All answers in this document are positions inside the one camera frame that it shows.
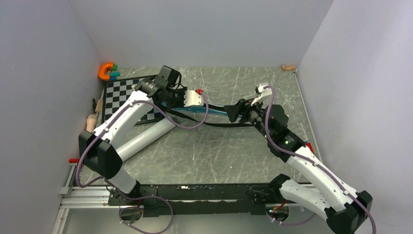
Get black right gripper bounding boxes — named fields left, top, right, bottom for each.
left=224, top=96, right=273, bottom=140

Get white shuttlecock tube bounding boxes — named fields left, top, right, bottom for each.
left=116, top=119, right=176, bottom=162

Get blue racket cover bag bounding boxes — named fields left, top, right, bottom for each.
left=157, top=102, right=228, bottom=118

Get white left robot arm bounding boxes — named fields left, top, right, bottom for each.
left=75, top=65, right=186, bottom=205

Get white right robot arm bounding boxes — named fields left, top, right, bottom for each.
left=223, top=99, right=373, bottom=234

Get black white chessboard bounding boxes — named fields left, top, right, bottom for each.
left=99, top=75, right=164, bottom=125

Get teal toy block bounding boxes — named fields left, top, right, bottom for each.
left=109, top=64, right=120, bottom=81

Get tan curved wooden piece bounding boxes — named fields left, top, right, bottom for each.
left=281, top=64, right=296, bottom=71

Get orange horseshoe magnet toy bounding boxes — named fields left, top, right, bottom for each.
left=97, top=62, right=115, bottom=81

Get red blue toy blocks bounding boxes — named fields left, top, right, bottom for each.
left=305, top=141, right=315, bottom=154

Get red grey clamp tool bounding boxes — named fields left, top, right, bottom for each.
left=68, top=158, right=80, bottom=164

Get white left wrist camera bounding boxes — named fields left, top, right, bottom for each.
left=183, top=90, right=204, bottom=107

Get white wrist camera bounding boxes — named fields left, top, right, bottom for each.
left=245, top=82, right=272, bottom=107
left=183, top=90, right=204, bottom=107

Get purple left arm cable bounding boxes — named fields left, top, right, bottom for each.
left=75, top=92, right=210, bottom=234

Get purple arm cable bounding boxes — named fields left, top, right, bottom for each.
left=75, top=92, right=210, bottom=234
left=263, top=85, right=377, bottom=234

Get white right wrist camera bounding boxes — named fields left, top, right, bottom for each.
left=245, top=82, right=272, bottom=107

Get wooden handle tool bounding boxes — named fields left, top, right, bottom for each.
left=93, top=99, right=103, bottom=115

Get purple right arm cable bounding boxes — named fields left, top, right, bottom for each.
left=263, top=85, right=377, bottom=234

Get aluminium frame rail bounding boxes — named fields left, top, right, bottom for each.
left=51, top=164, right=354, bottom=234

